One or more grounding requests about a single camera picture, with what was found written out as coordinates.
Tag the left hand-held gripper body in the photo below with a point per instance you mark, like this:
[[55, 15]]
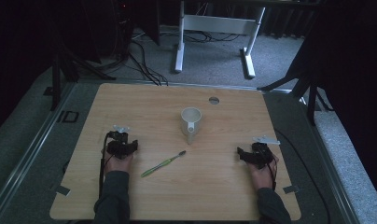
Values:
[[119, 146]]

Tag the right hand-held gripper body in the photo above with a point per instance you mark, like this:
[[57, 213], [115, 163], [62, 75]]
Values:
[[260, 155]]

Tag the green toothbrush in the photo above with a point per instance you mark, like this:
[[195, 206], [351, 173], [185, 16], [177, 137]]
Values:
[[161, 165]]

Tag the white cup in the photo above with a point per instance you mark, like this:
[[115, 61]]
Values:
[[191, 123]]

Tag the person's left hand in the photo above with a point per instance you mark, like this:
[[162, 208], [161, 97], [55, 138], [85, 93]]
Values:
[[118, 165]]

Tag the person's right hand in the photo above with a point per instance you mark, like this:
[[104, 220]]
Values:
[[262, 178]]

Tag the grey tape piece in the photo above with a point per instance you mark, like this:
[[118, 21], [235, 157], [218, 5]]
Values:
[[62, 190], [291, 189]]

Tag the black tripod stand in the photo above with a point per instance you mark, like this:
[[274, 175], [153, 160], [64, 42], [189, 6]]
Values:
[[56, 81], [311, 93]]

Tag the metal floor rail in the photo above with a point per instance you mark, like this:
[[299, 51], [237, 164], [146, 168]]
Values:
[[28, 146], [329, 158]]

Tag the white desk frame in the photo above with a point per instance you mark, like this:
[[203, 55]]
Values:
[[219, 25]]

